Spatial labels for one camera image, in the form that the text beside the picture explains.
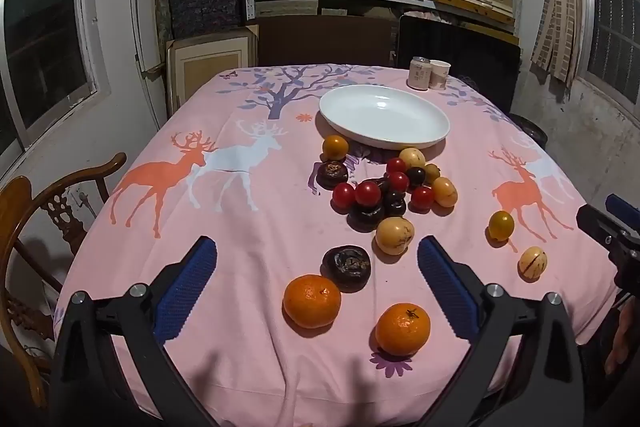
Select dark brown board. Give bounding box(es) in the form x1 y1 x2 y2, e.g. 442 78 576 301
256 16 398 68

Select white plank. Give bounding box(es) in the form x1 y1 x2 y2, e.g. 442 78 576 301
130 0 168 130

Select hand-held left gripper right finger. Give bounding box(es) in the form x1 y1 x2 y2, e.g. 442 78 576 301
416 235 586 427

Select small yellow tomato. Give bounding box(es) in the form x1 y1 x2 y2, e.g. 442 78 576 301
488 210 515 242

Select light wood framed panel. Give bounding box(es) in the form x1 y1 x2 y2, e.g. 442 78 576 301
166 26 259 115

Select pink deer print tablecloth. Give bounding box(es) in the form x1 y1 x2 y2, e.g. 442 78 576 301
52 64 618 427

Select white oval plate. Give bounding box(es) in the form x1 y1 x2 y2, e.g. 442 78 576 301
319 84 451 151

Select person's right hand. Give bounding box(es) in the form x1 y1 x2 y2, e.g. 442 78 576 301
603 304 638 375

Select beige drink can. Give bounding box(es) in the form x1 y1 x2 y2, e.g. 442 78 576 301
408 56 432 90

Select stack of blue patterned boxes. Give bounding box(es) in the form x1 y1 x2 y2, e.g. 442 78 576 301
168 0 246 38

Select orange mandarin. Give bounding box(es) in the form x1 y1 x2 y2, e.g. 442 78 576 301
283 274 342 329
375 302 432 356

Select black flat panel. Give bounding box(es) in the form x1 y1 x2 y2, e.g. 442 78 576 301
396 14 522 115

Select paper cup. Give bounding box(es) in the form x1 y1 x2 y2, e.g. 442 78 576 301
428 60 452 91

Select carved wooden chair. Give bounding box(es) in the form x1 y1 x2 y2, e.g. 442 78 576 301
0 152 128 410

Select dark purple mangosteen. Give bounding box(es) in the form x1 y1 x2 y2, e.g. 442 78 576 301
316 160 350 189
321 246 372 293

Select grey stone slab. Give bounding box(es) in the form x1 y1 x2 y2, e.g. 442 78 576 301
152 0 173 52

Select white framed window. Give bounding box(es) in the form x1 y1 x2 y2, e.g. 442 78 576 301
0 0 113 162

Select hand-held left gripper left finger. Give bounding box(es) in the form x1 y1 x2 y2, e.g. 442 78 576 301
52 235 218 427

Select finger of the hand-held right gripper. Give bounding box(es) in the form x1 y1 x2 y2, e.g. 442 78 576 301
576 204 640 293
605 193 640 230

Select pale yellow striped fruit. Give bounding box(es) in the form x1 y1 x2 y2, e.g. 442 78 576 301
518 246 548 281

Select window with metal mesh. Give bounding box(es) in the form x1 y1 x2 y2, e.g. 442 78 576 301
575 0 640 118

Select smooth orange round fruit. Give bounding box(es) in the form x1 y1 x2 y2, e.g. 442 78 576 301
321 135 349 162

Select black round stool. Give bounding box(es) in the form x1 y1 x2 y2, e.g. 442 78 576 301
510 114 549 145

